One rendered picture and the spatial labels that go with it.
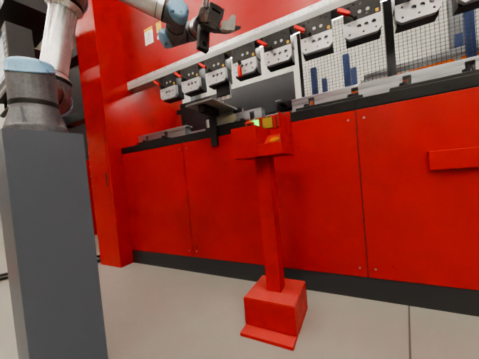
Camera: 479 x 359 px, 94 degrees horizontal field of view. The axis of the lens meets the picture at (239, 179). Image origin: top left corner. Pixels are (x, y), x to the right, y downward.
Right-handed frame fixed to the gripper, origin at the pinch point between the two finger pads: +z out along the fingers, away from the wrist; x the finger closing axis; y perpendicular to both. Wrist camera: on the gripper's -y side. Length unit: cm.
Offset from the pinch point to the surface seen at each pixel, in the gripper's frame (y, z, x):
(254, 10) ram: 30, -41, 35
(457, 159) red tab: -27, 58, 73
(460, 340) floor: -83, 79, 67
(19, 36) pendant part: -14, -118, -72
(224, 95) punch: -17, -51, 33
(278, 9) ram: 30, -28, 42
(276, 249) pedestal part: -77, 29, 28
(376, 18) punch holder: 25, 14, 64
